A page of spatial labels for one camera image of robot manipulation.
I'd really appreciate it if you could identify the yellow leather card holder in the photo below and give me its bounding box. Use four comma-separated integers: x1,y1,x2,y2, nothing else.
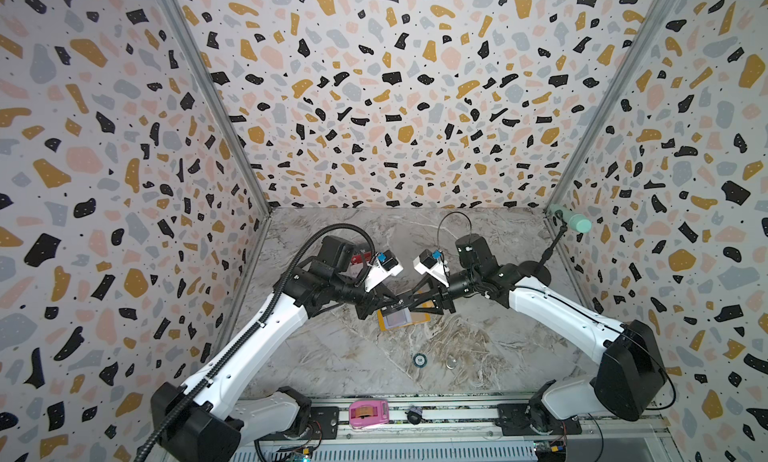
377,310,430,332

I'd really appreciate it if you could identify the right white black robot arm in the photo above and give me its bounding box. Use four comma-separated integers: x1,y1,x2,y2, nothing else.
397,234,669,434

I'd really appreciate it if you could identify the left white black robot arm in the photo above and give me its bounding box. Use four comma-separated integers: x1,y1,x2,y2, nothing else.
135,223,403,461

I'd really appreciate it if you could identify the clear acrylic card box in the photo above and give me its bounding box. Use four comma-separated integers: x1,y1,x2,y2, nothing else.
350,252,372,266

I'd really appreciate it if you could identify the black microphone stand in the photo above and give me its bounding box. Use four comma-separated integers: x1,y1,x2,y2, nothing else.
518,223,568,287

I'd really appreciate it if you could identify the pink tape dispenser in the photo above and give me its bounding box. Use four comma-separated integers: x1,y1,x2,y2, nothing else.
348,399,390,430

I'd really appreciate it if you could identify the small black knob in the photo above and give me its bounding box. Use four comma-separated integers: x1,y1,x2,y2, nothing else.
406,406,423,425

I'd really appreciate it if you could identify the green circuit board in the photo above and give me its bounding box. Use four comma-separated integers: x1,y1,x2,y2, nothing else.
286,447,315,462

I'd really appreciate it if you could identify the right circuit board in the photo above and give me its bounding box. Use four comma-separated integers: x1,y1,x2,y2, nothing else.
534,439,567,462

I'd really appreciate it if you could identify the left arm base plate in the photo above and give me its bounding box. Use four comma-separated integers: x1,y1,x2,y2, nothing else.
256,406,340,442

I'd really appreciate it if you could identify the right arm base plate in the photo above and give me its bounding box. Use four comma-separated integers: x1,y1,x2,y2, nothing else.
494,403,582,437

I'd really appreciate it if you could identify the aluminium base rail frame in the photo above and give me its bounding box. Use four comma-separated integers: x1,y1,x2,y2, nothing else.
228,393,682,461

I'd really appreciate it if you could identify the left black corrugated cable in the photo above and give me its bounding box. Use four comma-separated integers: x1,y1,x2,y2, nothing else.
133,223,376,462

